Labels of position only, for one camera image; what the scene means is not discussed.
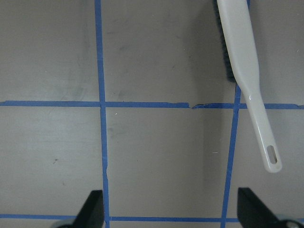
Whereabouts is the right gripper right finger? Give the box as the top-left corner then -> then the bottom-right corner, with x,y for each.
237,187 -> 304,228

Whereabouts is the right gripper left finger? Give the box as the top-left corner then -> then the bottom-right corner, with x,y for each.
56,190 -> 105,228

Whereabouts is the white hand brush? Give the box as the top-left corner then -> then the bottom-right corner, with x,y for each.
216,0 -> 282,173

